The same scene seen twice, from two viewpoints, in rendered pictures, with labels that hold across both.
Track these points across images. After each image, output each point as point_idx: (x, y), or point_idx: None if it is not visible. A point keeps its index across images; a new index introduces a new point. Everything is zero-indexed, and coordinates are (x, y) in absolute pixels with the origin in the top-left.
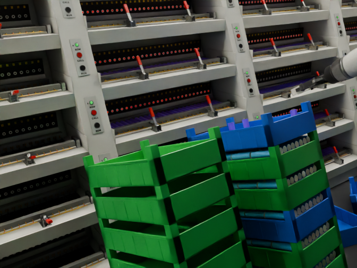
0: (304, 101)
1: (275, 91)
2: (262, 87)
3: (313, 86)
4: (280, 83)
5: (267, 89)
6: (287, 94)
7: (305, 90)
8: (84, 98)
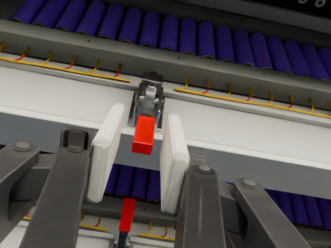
0: (247, 177)
1: (138, 53)
2: (161, 6)
3: (175, 235)
4: (273, 29)
5: (166, 23)
6: (134, 111)
7: (162, 180)
8: None
